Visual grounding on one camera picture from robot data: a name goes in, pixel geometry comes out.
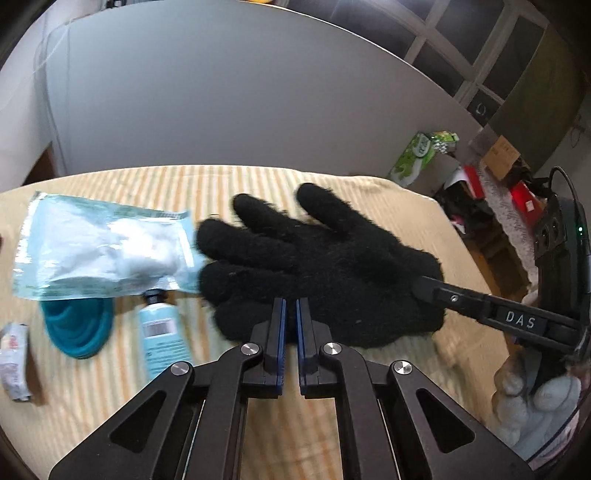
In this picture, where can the brown cardboard box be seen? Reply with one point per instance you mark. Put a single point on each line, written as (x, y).
(501, 154)

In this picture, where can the red box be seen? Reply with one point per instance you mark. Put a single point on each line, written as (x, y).
(524, 196)

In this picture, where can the red cloth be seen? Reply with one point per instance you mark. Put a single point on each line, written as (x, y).
(471, 182)

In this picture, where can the person's right hand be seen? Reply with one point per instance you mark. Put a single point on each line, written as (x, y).
(531, 415)

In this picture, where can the green white carton bag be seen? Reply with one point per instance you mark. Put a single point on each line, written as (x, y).
(418, 157)

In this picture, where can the pile of dark clothes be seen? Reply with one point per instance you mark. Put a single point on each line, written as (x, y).
(464, 210)

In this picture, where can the small white packet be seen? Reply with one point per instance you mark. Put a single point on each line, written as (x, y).
(14, 364)

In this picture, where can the light blue plastic mask packet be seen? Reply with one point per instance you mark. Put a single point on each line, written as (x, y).
(101, 249)

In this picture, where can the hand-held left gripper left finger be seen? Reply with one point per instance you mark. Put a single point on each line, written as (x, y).
(278, 350)

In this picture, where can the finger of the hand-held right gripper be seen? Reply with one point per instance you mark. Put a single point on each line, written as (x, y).
(475, 307)

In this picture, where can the white lace tablecloth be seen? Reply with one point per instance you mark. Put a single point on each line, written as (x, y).
(515, 235)

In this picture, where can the window frame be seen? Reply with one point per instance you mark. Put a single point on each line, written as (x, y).
(466, 46)

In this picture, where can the black knitted glove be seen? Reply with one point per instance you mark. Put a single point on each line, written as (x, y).
(332, 267)

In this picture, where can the light blue hand cream tube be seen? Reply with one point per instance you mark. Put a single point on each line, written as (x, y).
(164, 337)

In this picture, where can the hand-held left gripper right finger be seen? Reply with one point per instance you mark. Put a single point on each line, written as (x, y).
(302, 350)

